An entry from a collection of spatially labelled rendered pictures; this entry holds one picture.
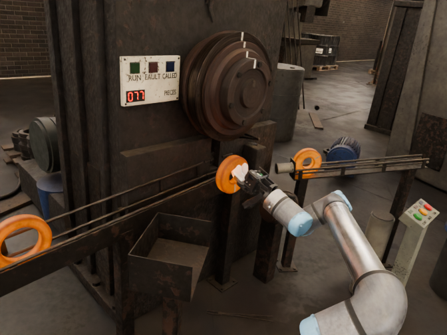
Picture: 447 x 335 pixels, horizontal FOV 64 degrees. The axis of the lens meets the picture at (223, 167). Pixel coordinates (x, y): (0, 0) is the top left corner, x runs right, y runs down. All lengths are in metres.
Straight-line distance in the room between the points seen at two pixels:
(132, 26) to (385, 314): 1.17
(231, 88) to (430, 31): 2.87
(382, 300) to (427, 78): 3.32
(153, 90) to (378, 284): 1.04
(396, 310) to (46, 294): 1.72
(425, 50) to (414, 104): 0.50
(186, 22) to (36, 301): 1.53
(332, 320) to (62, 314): 1.45
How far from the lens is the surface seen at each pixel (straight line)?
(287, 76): 4.27
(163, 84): 1.48
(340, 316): 0.88
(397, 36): 5.59
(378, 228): 2.03
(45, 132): 2.53
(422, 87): 4.06
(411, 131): 4.09
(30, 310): 2.10
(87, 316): 2.00
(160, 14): 1.47
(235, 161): 1.39
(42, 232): 1.32
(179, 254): 1.33
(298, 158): 1.96
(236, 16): 1.74
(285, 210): 1.26
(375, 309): 0.88
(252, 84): 1.50
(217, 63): 1.44
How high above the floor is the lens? 1.42
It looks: 24 degrees down
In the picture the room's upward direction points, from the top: 6 degrees clockwise
